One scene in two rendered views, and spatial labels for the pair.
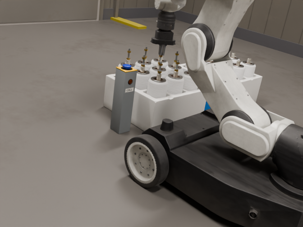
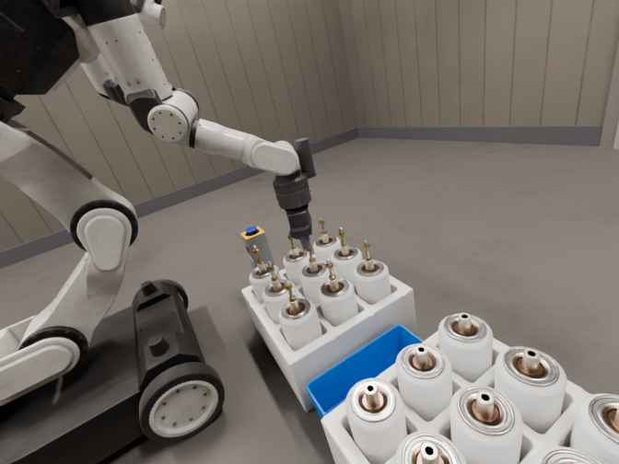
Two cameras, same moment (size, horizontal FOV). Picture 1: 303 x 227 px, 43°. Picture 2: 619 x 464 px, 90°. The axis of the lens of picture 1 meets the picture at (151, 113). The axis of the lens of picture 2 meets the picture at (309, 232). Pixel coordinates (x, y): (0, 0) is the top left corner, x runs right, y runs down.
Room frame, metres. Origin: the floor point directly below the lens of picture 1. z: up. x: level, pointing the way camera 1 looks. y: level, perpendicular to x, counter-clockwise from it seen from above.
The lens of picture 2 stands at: (2.25, -0.71, 0.74)
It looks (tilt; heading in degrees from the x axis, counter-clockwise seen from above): 26 degrees down; 113
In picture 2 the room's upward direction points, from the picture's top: 14 degrees counter-clockwise
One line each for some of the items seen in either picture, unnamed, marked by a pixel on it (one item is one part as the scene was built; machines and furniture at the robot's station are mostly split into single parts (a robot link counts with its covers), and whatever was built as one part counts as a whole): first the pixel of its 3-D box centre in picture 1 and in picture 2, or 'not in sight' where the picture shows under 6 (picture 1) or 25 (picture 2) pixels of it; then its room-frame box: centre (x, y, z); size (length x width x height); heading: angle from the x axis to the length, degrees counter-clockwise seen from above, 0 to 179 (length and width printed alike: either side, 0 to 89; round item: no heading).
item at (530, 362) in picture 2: not in sight; (531, 360); (2.40, -0.29, 0.26); 0.02 x 0.02 x 0.03
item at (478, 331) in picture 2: not in sight; (464, 327); (2.31, -0.21, 0.25); 0.08 x 0.08 x 0.01
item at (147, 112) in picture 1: (154, 97); (324, 311); (1.93, -0.01, 0.09); 0.39 x 0.39 x 0.18; 46
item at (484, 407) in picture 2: not in sight; (484, 404); (2.32, -0.38, 0.26); 0.02 x 0.02 x 0.03
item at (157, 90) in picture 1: (155, 97); (271, 294); (1.77, -0.01, 0.16); 0.10 x 0.10 x 0.18
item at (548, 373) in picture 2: not in sight; (530, 365); (2.40, -0.29, 0.25); 0.08 x 0.08 x 0.01
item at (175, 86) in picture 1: (172, 93); (286, 312); (1.85, -0.09, 0.16); 0.10 x 0.10 x 0.18
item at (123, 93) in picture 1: (123, 100); (264, 269); (1.67, 0.14, 0.16); 0.07 x 0.07 x 0.31; 46
